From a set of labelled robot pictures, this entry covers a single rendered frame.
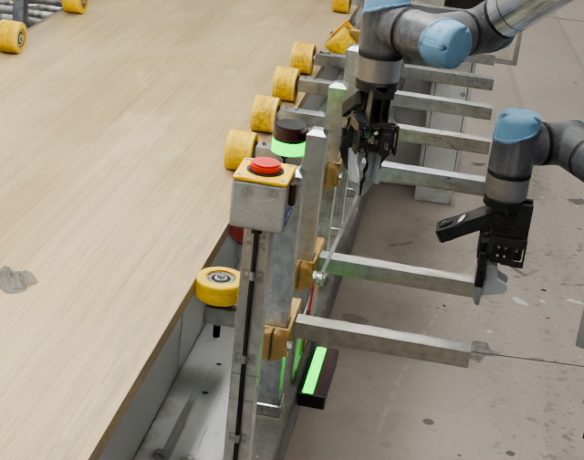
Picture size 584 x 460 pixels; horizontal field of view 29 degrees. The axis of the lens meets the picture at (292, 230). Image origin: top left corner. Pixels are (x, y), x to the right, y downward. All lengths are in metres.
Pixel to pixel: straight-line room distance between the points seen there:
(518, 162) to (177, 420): 0.73
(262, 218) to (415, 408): 1.92
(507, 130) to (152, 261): 0.63
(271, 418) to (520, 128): 0.63
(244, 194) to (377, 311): 2.38
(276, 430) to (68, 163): 0.74
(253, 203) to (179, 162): 0.92
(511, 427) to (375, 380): 0.42
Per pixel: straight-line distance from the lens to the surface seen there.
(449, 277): 2.07
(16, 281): 1.81
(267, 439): 1.84
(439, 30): 1.80
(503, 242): 2.01
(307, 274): 2.02
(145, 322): 1.73
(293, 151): 1.95
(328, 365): 2.05
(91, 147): 2.39
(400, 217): 4.53
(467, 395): 3.41
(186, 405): 2.06
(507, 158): 1.96
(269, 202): 1.43
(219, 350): 2.22
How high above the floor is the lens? 1.74
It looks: 24 degrees down
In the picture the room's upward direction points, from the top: 6 degrees clockwise
